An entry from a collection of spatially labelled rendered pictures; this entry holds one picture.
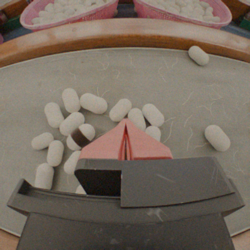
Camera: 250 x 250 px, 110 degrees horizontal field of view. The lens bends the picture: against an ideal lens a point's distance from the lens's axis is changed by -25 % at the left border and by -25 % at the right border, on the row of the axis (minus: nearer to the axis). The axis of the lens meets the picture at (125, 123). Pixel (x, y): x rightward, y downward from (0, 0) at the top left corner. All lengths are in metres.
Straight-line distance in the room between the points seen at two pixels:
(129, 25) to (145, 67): 0.08
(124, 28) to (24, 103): 0.20
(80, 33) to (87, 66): 0.06
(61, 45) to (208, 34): 0.25
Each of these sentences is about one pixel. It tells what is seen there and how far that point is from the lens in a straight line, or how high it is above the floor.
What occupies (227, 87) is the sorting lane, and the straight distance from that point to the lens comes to 0.24.
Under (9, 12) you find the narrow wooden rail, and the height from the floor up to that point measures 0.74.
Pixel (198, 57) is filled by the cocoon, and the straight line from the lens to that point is 0.22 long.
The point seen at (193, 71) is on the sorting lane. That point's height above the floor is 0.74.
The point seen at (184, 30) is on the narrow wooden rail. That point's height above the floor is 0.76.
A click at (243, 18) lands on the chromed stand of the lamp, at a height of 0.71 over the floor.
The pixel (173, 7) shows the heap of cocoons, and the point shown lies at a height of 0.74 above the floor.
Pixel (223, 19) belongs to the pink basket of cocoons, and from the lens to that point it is 0.42.
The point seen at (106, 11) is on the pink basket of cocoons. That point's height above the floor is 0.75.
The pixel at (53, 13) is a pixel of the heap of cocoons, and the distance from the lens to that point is 0.42.
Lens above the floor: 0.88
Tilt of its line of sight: 76 degrees down
